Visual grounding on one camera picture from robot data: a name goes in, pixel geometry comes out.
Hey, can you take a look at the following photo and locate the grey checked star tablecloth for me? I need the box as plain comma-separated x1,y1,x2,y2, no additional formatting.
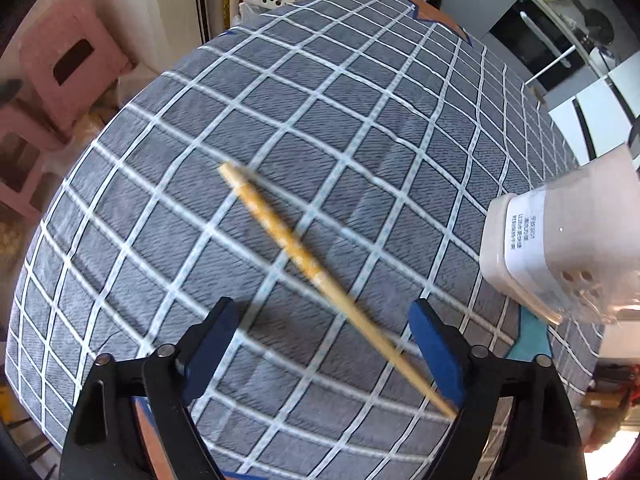
4,0,608,480

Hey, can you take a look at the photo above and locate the dark pot with handle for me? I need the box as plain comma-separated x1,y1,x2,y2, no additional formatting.
570,0,615,46

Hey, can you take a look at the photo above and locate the cream plastic utensil holder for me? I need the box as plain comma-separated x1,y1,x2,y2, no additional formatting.
479,144,640,327

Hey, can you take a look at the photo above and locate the white refrigerator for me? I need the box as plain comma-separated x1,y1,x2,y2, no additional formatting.
547,50,640,166

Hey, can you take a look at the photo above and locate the pink plastic stool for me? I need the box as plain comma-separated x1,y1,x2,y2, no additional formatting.
19,0,137,147
0,104,58,222

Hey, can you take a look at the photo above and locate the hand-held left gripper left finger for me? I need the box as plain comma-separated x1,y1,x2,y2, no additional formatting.
59,296,241,480

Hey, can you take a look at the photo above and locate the wooden chopstick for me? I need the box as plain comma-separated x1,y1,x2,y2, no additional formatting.
218,161,458,421

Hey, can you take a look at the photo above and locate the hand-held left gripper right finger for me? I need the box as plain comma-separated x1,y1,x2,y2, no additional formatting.
409,298,588,480

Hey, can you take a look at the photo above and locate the black built-in oven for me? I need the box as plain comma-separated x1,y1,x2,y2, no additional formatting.
489,0,587,80

